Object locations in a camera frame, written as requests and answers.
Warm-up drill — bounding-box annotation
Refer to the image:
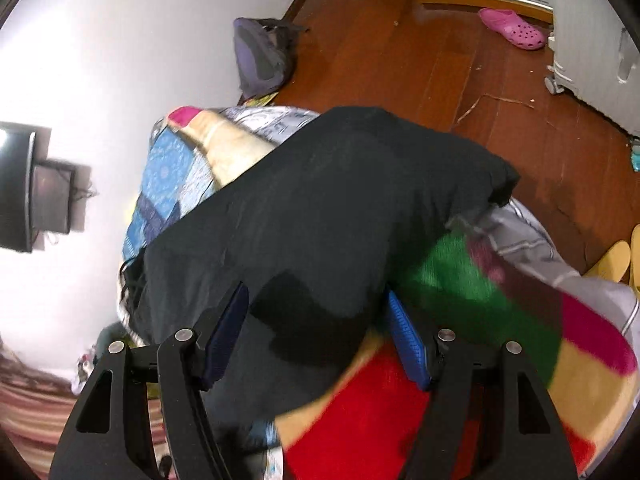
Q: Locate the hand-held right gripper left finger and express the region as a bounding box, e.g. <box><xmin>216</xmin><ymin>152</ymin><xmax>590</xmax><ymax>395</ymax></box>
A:
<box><xmin>49</xmin><ymin>281</ymin><xmax>250</xmax><ymax>480</ymax></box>

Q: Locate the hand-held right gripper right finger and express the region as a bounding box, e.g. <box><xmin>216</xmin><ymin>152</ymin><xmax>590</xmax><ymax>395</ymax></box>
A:
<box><xmin>385</xmin><ymin>290</ymin><xmax>586</xmax><ymax>480</ymax></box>

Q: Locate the black garment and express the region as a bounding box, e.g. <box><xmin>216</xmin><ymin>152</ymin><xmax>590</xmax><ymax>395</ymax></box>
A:
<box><xmin>120</xmin><ymin>106</ymin><xmax>521</xmax><ymax>441</ymax></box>

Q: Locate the colourful fleece blanket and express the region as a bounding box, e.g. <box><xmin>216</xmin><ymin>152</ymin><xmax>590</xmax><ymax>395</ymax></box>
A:
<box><xmin>167</xmin><ymin>106</ymin><xmax>638</xmax><ymax>480</ymax></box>

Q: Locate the grey striped cloth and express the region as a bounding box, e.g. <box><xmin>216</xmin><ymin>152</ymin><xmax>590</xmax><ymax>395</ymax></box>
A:
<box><xmin>450</xmin><ymin>200</ymin><xmax>640</xmax><ymax>341</ymax></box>

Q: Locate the blue patchwork bedsheet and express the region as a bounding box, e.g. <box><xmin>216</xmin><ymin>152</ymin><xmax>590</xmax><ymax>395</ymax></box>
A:
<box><xmin>122</xmin><ymin>106</ymin><xmax>321</xmax><ymax>263</ymax></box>

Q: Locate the striped rug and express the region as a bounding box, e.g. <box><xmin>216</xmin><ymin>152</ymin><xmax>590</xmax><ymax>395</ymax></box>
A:
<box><xmin>0</xmin><ymin>345</ymin><xmax>168</xmax><ymax>480</ymax></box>

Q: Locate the yellow slipper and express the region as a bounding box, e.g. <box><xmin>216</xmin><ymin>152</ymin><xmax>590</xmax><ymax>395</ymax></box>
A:
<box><xmin>584</xmin><ymin>240</ymin><xmax>631</xmax><ymax>282</ymax></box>
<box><xmin>630</xmin><ymin>224</ymin><xmax>640</xmax><ymax>291</ymax></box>

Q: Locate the purple grey backpack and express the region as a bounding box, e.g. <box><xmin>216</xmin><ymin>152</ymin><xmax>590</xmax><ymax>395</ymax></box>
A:
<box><xmin>232</xmin><ymin>16</ymin><xmax>309</xmax><ymax>102</ymax></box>

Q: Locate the pink clog shoe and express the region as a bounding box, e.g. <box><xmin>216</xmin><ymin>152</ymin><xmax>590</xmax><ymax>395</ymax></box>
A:
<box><xmin>478</xmin><ymin>7</ymin><xmax>547</xmax><ymax>51</ymax></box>

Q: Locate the white wheeled cabinet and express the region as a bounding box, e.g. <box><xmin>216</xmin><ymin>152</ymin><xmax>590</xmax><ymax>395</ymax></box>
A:
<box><xmin>544</xmin><ymin>0</ymin><xmax>640</xmax><ymax>138</ymax></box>

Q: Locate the dark wall-mounted box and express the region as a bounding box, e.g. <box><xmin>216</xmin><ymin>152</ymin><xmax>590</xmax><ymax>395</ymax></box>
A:
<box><xmin>32</xmin><ymin>159</ymin><xmax>94</xmax><ymax>236</ymax></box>

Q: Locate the black wall television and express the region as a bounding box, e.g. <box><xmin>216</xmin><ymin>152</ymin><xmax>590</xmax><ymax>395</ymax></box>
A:
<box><xmin>0</xmin><ymin>121</ymin><xmax>39</xmax><ymax>254</ymax></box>

